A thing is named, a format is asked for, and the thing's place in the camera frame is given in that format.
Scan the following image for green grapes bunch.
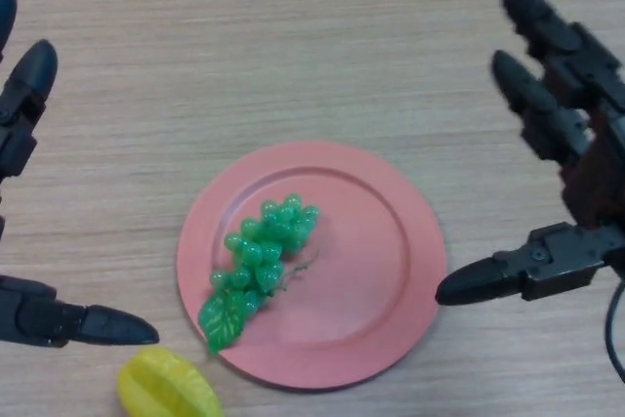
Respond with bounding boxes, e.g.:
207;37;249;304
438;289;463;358
197;191;323;358

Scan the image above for pink round plate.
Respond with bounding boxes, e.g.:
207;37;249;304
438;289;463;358
176;140;448;392

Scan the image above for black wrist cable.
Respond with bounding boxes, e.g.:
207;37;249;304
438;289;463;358
604;279;625;384

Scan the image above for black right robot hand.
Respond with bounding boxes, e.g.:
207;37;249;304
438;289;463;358
434;0;625;307

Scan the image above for yellow starfruit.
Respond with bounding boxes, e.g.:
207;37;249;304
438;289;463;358
115;346;225;417

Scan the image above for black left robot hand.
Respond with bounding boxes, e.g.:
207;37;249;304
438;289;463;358
0;0;161;350

